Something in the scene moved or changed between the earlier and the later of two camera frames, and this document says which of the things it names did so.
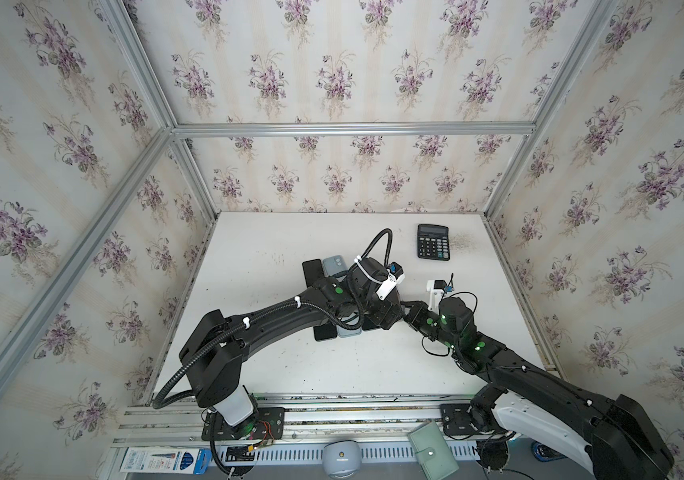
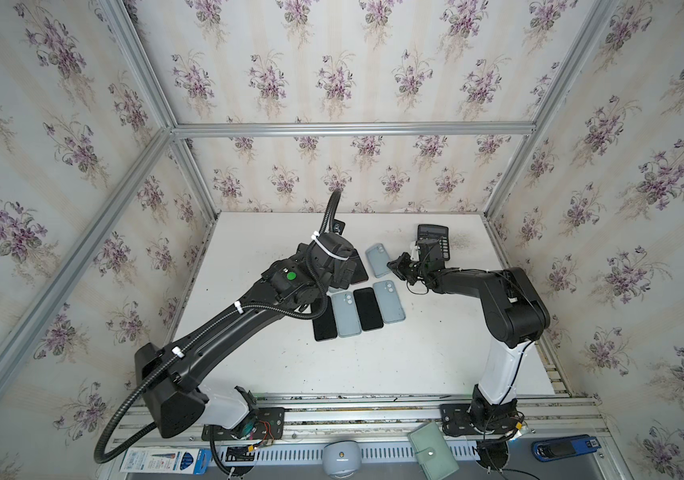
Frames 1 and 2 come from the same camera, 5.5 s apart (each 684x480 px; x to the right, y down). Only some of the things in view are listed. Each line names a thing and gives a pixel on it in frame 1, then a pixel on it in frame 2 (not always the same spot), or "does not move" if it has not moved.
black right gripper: [417, 315] to [411, 267]
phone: [325, 331] does not move
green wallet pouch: [432, 452] does not move
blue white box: [166, 461] does not move
